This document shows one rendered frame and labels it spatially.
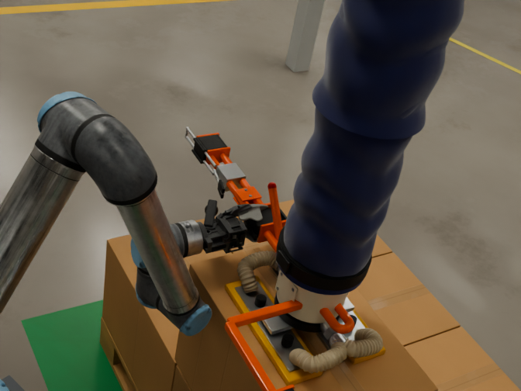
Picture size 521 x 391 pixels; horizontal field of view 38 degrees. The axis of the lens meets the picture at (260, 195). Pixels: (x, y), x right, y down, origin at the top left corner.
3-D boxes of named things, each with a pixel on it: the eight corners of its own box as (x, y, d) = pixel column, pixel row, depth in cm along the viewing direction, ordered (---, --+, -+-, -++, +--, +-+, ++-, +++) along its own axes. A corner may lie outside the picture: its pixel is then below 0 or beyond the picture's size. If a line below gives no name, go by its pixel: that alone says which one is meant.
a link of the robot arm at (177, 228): (127, 255, 194) (129, 224, 188) (172, 245, 200) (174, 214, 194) (141, 278, 187) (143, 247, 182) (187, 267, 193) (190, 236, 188)
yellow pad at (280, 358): (322, 375, 183) (327, 362, 180) (287, 387, 179) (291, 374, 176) (257, 280, 205) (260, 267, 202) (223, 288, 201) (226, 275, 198)
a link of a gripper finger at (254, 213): (276, 217, 201) (246, 232, 199) (266, 204, 205) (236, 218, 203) (275, 209, 199) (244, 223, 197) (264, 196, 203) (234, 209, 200)
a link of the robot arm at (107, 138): (150, 132, 141) (222, 318, 192) (112, 103, 148) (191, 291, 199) (101, 168, 137) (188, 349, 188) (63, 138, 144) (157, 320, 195)
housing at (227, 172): (244, 188, 220) (247, 175, 217) (223, 192, 216) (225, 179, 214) (233, 174, 224) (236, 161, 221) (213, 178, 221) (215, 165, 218)
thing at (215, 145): (228, 161, 228) (230, 147, 225) (205, 164, 225) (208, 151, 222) (215, 145, 233) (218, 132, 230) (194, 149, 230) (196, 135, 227)
